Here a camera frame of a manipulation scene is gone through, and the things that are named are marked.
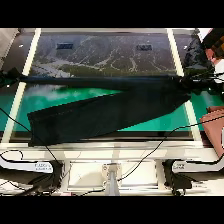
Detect blue jeans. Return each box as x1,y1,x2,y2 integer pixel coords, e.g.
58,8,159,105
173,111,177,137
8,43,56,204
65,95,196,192
18,74,194,148

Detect red-brown garment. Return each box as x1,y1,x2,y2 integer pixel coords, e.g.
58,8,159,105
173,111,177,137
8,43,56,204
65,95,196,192
199,105,224,158

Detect person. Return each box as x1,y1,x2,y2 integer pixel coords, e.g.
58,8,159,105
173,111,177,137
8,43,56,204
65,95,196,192
201,27,224,84

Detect black cable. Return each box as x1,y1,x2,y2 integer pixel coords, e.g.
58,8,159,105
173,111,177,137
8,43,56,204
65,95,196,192
116,114,224,183
0,99,64,166

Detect silver frame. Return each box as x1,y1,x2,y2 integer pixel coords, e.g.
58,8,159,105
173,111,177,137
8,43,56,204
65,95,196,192
0,139,224,197

